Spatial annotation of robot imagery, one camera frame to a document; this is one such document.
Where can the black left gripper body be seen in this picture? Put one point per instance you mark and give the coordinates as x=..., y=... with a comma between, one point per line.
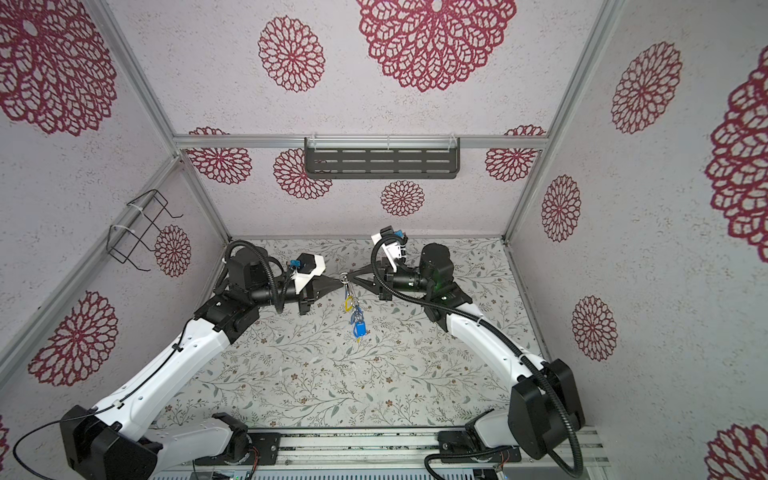
x=306, y=298

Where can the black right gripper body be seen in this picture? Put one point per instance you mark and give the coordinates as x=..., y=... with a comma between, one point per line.
x=389, y=277

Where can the blue key tag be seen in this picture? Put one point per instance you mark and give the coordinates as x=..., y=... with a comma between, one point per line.
x=357, y=320

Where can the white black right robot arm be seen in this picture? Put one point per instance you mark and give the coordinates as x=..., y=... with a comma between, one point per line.
x=544, y=412

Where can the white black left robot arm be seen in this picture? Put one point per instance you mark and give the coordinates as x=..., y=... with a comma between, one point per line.
x=113, y=440

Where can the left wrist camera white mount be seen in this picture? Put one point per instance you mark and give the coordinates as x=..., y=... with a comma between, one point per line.
x=304, y=269

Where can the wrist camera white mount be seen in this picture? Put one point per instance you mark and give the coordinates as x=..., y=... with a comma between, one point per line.
x=304, y=269
x=394, y=247

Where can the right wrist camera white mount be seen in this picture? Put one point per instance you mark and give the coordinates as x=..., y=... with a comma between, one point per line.
x=394, y=247

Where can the dark grey wall shelf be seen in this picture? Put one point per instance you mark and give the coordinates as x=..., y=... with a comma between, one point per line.
x=382, y=160

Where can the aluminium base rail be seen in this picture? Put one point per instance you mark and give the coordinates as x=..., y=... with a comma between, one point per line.
x=368, y=453

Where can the black wire wall rack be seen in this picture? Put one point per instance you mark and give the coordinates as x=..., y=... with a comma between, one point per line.
x=126, y=238

